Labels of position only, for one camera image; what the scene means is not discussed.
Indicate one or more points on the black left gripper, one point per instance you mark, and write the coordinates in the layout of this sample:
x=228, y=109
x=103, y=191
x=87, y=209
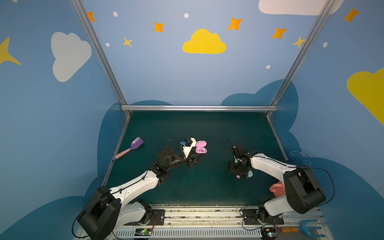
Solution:
x=192, y=160

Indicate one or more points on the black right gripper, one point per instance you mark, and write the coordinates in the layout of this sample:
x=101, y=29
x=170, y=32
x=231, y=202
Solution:
x=237, y=169

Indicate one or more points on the purple earbud charging case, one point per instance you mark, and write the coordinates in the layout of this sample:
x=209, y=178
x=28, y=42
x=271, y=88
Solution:
x=201, y=147

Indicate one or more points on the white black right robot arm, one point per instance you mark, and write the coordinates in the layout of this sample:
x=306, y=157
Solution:
x=303, y=191

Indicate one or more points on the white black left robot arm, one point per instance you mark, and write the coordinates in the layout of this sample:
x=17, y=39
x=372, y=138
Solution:
x=111, y=208

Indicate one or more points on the pink toy watering can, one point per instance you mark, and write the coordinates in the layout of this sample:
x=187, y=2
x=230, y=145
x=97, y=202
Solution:
x=278, y=189

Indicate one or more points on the purple pink toy scoop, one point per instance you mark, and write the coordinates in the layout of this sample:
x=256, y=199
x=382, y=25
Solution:
x=135, y=144

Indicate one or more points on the green controller circuit board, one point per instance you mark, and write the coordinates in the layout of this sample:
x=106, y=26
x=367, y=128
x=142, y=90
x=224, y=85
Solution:
x=269, y=234
x=143, y=232

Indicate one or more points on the blue toy garden fork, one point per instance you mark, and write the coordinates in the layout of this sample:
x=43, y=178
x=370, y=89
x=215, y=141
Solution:
x=307, y=230

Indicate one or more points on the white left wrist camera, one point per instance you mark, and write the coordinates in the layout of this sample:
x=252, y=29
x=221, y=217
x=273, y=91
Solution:
x=187, y=145

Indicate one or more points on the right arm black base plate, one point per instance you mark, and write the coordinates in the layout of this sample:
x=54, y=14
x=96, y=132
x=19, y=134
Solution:
x=260, y=217

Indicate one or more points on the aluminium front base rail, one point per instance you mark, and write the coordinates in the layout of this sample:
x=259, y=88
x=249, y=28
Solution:
x=214, y=222

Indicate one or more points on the aluminium back frame rail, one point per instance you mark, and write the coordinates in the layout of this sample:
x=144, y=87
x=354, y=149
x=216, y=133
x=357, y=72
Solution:
x=199, y=108

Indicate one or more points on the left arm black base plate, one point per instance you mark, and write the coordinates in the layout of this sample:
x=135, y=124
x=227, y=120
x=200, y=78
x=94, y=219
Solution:
x=156, y=217

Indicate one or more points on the aluminium left side rail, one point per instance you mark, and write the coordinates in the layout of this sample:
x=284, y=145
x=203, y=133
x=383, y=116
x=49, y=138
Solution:
x=111, y=134

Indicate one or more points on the aluminium right corner post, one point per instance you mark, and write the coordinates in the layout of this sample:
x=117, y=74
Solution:
x=311, y=37

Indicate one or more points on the aluminium corner post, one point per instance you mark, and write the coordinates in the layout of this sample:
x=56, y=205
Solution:
x=87, y=24
x=311, y=37

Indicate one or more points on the aluminium left corner post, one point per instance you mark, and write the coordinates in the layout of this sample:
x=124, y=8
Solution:
x=87, y=24

